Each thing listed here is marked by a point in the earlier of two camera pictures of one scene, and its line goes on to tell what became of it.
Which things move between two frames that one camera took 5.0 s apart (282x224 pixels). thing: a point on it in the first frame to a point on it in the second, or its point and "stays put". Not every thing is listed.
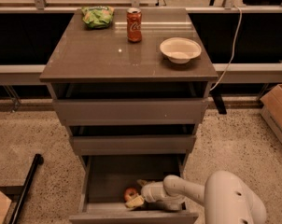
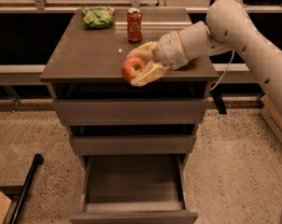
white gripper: (152, 192) to (169, 50)
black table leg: (217, 93) stays put
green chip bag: (97, 17) stays put
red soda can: (133, 24) stays put
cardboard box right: (275, 110) stays put
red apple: (130, 193) to (132, 66)
